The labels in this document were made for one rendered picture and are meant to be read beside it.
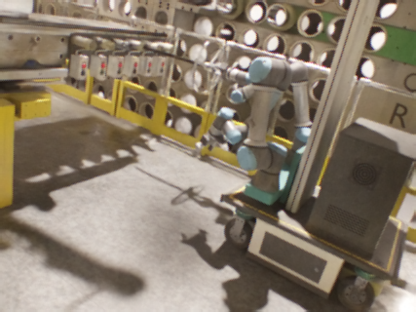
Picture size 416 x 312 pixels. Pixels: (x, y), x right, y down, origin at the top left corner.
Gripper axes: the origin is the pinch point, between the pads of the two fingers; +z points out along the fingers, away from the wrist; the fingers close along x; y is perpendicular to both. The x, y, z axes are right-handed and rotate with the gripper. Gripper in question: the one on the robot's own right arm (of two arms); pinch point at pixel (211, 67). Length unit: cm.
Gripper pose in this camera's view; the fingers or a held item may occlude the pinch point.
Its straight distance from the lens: 263.8
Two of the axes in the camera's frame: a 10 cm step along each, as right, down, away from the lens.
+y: -5.0, 8.1, -3.1
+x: 2.4, 4.7, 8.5
